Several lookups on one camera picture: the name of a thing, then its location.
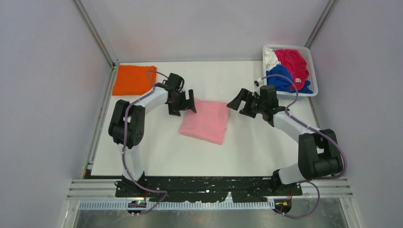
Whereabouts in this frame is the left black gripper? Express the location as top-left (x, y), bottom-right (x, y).
top-left (168, 90), bottom-right (196, 117)

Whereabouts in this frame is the pink t shirt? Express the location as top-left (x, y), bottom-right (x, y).
top-left (179, 99), bottom-right (230, 145)

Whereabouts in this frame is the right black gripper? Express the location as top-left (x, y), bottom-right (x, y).
top-left (227, 88), bottom-right (266, 119)

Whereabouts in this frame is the blue t shirt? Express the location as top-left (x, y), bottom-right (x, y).
top-left (266, 65), bottom-right (314, 94)

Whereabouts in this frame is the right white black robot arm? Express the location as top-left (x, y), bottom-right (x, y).
top-left (227, 85), bottom-right (344, 195)

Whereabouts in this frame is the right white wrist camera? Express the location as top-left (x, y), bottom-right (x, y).
top-left (253, 78), bottom-right (264, 88)

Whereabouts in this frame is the folded orange t shirt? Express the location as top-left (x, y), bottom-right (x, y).
top-left (112, 65), bottom-right (157, 96)

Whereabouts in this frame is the white plastic basket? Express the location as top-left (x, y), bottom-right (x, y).
top-left (262, 45), bottom-right (318, 99)

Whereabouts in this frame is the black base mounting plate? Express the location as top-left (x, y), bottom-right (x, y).
top-left (115, 176), bottom-right (302, 203)

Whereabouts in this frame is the magenta t shirt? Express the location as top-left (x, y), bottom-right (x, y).
top-left (275, 49), bottom-right (310, 91)

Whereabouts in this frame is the aluminium frame rail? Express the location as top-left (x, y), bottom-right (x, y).
top-left (72, 0), bottom-right (120, 68)

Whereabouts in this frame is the white slotted cable duct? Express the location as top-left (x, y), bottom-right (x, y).
top-left (78, 200), bottom-right (275, 210)

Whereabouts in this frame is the white t shirt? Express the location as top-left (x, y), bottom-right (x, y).
top-left (264, 48), bottom-right (281, 71)

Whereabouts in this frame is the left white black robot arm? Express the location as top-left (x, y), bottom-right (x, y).
top-left (108, 73), bottom-right (197, 197)

